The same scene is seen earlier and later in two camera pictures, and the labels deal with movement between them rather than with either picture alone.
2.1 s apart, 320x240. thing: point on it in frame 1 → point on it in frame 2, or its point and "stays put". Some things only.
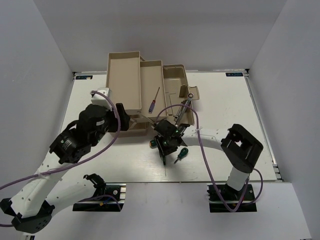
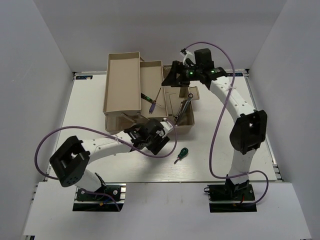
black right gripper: [163, 151] → [177, 67]
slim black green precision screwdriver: [164, 160] → [147, 98]
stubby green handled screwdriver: [182, 154] stays put
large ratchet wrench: [190, 97] stays put
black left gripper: [124, 117] → [157, 146]
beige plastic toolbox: [148, 90] stays put
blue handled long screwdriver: [153, 104] stays put
